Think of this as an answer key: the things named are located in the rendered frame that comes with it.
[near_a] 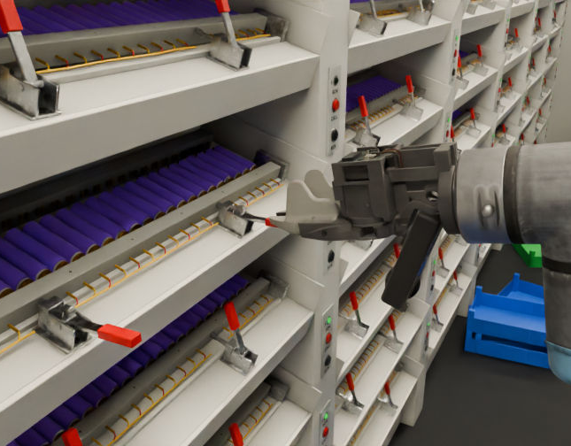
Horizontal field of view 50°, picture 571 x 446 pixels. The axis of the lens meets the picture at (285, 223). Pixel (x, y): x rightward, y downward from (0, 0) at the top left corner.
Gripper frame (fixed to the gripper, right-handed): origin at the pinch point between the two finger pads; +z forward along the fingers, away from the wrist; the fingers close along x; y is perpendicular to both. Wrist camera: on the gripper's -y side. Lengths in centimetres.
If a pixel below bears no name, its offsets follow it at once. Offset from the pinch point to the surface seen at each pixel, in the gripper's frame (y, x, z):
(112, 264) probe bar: 2.3, 17.8, 8.9
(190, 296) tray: -4.0, 11.4, 6.1
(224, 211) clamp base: 1.9, 0.9, 7.3
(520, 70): -10, -228, 8
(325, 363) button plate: -31.8, -21.8, 10.9
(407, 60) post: 10, -88, 12
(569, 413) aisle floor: -101, -116, -15
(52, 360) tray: -1.2, 29.2, 5.8
